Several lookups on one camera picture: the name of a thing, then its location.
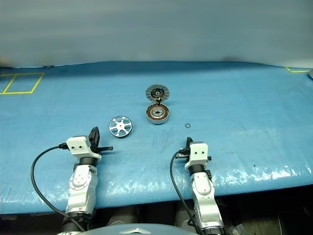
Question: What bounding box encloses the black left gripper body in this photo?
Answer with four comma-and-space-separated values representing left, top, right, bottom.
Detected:
87, 136, 102, 155

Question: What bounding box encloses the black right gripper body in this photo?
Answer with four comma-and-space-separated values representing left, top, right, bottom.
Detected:
183, 143, 192, 160

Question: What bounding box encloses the silver spoked motor rotor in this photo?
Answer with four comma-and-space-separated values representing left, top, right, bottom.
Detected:
109, 115, 134, 138

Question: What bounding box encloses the motor stator with copper windings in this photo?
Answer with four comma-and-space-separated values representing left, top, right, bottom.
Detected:
146, 103, 170, 125

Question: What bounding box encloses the silver round motor end cover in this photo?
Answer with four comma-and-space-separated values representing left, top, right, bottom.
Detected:
145, 83, 170, 103

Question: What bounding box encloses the blue plastic table cover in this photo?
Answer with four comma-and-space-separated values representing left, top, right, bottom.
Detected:
0, 60, 313, 215

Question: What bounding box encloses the yellow tape marking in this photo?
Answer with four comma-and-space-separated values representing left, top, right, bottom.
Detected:
0, 72, 45, 95
286, 66, 312, 73

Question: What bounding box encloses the grey robot torso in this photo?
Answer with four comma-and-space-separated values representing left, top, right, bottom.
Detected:
55, 222, 204, 235

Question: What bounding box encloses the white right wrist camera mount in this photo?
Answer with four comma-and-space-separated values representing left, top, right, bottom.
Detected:
184, 141, 209, 170

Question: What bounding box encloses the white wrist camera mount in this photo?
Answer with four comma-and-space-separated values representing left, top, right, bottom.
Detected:
66, 136, 102, 161
184, 141, 209, 170

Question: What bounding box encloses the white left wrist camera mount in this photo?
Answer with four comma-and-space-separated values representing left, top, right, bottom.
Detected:
66, 136, 102, 161

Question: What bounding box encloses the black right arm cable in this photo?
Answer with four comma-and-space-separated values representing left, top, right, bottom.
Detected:
170, 149, 203, 235

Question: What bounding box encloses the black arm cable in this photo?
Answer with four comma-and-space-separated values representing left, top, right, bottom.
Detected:
31, 143, 86, 232
170, 149, 203, 235

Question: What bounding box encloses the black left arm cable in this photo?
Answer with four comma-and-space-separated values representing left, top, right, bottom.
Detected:
31, 143, 86, 232

